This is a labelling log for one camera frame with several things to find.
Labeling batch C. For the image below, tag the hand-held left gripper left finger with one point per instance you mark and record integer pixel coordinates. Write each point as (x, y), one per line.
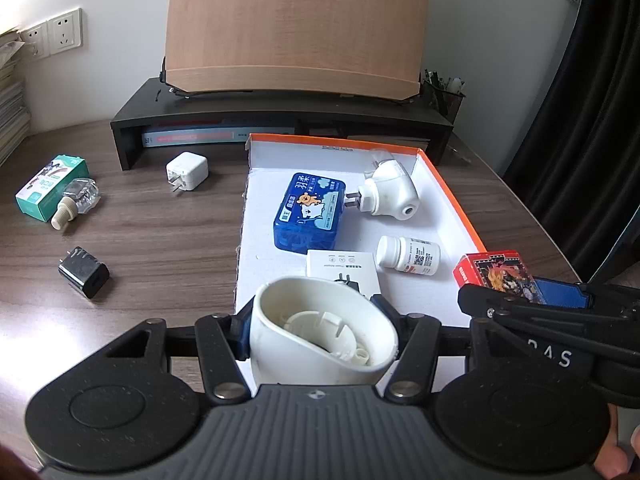
(242, 332)

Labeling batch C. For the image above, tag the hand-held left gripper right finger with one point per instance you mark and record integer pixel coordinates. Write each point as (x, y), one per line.
(386, 309)

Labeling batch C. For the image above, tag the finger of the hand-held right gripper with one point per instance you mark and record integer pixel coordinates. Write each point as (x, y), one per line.
(500, 305)
(562, 295)

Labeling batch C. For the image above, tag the playing card box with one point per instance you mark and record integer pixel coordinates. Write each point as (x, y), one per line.
(495, 270)

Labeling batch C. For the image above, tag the white pill bottle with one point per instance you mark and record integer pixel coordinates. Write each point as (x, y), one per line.
(407, 256)

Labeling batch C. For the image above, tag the white adapter box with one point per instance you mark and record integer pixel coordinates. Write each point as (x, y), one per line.
(345, 265)

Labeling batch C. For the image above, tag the white cup-shaped plug-in device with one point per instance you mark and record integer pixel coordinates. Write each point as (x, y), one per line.
(300, 310)

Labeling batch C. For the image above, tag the white box with orange rim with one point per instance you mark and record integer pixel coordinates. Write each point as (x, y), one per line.
(360, 240)

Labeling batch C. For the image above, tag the person's right hand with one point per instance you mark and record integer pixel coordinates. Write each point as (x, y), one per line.
(617, 455)

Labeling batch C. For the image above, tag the white plug-in heater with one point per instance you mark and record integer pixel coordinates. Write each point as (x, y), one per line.
(390, 190)

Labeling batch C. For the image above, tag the blue tissue packet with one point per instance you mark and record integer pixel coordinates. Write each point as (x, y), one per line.
(310, 210)

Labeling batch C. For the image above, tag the black charger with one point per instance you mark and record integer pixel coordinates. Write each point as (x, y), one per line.
(84, 272)

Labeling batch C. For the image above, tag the white charger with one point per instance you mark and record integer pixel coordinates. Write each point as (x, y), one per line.
(187, 170)

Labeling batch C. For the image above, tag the black curtain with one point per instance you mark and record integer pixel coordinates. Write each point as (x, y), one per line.
(590, 110)

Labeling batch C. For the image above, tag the black mesh pen holder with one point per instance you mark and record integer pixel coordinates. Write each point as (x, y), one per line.
(445, 105)

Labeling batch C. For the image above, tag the clear glass bottle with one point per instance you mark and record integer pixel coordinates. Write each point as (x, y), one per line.
(80, 197)

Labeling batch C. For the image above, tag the green and white box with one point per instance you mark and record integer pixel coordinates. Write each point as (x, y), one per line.
(45, 187)

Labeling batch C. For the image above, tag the black desk riser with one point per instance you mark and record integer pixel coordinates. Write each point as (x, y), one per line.
(145, 105)

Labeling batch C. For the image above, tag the stack of papers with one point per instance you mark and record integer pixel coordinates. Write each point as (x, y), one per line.
(12, 110)

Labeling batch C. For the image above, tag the large white wall socket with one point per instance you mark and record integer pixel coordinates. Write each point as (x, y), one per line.
(65, 32)

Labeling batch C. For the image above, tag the small white wall socket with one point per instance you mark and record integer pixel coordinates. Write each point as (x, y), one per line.
(35, 40)

